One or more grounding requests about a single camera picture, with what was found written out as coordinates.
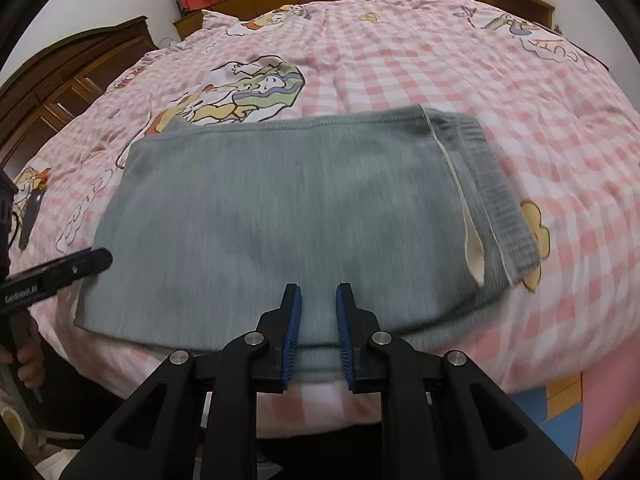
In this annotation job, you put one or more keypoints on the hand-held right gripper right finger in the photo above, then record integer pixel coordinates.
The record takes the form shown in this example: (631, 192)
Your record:
(345, 340)

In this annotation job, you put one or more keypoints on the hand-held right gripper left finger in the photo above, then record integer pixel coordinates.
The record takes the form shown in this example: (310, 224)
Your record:
(292, 340)

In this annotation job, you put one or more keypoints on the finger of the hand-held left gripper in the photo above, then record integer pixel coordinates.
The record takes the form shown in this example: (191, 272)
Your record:
(85, 266)

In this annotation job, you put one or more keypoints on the grey pants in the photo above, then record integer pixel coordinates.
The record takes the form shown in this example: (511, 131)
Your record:
(275, 210)

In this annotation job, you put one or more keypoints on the person's left hand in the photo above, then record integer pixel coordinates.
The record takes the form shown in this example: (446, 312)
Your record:
(32, 365)

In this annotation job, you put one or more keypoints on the white cloth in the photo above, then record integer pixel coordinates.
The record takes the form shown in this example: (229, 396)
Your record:
(45, 460)

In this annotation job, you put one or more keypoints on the colourful foam floor mat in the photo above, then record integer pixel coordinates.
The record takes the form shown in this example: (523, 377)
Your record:
(560, 425)

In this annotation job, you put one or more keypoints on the pink checked cartoon blanket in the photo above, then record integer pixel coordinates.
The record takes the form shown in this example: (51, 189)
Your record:
(400, 70)

